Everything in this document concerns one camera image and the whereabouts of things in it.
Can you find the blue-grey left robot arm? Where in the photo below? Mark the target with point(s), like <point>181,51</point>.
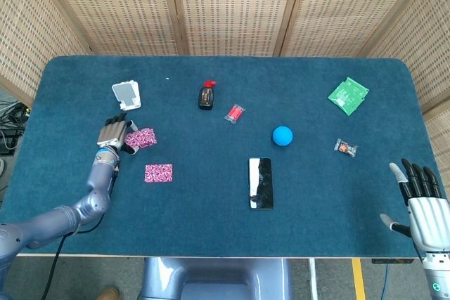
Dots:
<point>98,180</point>

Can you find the green foil packet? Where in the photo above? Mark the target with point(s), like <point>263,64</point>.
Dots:
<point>348,96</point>

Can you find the dark wrapped snack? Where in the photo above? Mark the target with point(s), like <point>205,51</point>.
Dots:
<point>345,147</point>

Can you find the dark floor device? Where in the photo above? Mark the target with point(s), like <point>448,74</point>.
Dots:
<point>7,145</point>

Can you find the blue felt table cover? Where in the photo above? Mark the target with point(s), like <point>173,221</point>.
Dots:
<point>211,229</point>

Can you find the white phone stand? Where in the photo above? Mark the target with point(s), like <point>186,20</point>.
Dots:
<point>124,92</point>

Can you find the blue ball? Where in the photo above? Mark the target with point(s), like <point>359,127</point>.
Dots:
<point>282,136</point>

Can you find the white table leg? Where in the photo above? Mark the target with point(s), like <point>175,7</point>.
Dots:
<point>313,279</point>

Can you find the black bottle with red cap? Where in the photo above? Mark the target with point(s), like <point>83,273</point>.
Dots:
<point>206,98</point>

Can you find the wicker folding screen panel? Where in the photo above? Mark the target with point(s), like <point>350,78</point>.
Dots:
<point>351,8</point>
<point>441,138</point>
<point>31,33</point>
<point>116,8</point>
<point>422,43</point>
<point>232,8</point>

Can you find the black smartphone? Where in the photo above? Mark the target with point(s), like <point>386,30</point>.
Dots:
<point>261,184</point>

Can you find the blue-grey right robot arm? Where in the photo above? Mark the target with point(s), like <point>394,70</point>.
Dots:
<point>436,279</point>

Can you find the brown shoe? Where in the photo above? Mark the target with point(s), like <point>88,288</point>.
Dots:
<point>108,293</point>

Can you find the blue-grey robot torso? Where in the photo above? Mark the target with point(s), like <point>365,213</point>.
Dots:
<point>218,279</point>

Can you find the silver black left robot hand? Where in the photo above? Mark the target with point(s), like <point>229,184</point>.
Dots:
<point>112,133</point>

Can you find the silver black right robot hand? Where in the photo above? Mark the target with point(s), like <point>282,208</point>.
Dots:
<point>429,219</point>

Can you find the red wrapped candy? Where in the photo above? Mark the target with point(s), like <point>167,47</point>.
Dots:
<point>235,113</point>

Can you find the black under-table bracket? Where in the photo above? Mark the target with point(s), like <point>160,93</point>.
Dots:
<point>392,261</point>

